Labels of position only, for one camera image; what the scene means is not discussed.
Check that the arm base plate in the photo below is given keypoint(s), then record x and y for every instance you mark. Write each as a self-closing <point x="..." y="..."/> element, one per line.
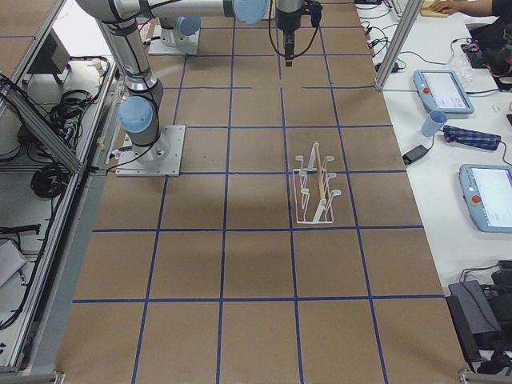
<point x="163" y="159"/>
<point x="184" y="48"/>

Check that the lower teach pendant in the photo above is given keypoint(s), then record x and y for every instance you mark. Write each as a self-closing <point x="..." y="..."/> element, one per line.
<point x="487" y="193"/>

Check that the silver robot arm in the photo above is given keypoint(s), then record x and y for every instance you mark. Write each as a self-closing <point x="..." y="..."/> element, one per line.
<point x="139" y="114"/>
<point x="176" y="29"/>

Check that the teach pendant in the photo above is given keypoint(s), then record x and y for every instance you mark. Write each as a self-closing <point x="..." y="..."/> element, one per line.
<point x="442" y="90"/>
<point x="487" y="193"/>

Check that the aluminium frame post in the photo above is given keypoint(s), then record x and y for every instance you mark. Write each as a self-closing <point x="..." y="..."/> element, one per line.
<point x="405" y="25"/>

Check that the person's hand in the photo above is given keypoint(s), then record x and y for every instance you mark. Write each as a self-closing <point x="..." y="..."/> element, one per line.
<point x="442" y="7"/>

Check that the blue cup on side table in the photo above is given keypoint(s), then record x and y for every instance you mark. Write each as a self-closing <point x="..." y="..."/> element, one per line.
<point x="435" y="120"/>

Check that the upper teach pendant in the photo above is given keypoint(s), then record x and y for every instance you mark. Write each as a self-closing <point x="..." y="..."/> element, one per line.
<point x="442" y="90"/>

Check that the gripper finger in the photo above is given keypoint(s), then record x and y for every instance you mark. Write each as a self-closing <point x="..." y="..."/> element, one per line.
<point x="289" y="44"/>

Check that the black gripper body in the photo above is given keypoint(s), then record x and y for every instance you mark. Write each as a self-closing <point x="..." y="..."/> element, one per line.
<point x="286" y="21"/>

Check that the black power adapter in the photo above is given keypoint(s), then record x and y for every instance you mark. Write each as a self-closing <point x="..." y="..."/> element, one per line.
<point x="414" y="154"/>

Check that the white wire cup rack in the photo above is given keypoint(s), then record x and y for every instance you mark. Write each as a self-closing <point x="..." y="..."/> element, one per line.
<point x="313" y="196"/>

